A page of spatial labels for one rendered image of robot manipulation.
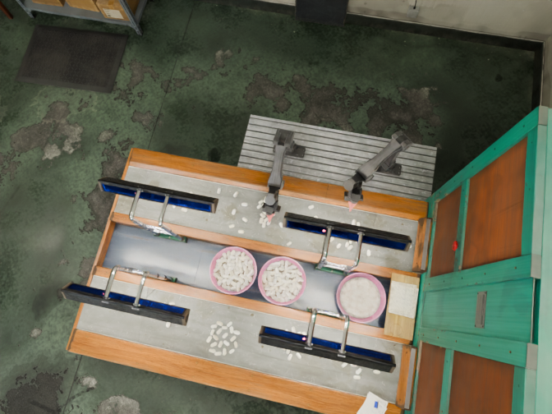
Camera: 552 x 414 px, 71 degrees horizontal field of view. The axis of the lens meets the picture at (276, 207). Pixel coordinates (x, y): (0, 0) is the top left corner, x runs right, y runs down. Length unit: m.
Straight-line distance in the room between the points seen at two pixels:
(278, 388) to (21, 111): 3.15
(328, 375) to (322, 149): 1.32
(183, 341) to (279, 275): 0.63
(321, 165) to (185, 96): 1.57
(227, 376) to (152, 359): 0.42
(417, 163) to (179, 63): 2.24
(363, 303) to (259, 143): 1.16
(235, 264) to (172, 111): 1.71
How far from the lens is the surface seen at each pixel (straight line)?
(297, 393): 2.23
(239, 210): 2.30
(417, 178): 2.53
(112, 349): 2.41
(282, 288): 2.21
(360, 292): 2.25
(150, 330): 2.35
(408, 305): 2.26
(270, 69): 3.58
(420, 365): 2.18
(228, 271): 2.26
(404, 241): 1.94
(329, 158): 2.48
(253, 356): 2.24
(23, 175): 3.85
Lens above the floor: 2.95
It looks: 75 degrees down
